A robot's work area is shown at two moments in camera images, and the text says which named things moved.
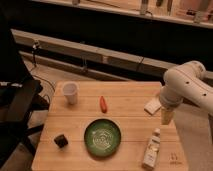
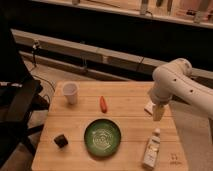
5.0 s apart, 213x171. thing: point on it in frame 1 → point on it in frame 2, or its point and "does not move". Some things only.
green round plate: [102, 137] does not move
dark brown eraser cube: [61, 141] does not move
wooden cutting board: [107, 126] does not move
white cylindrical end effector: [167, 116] → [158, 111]
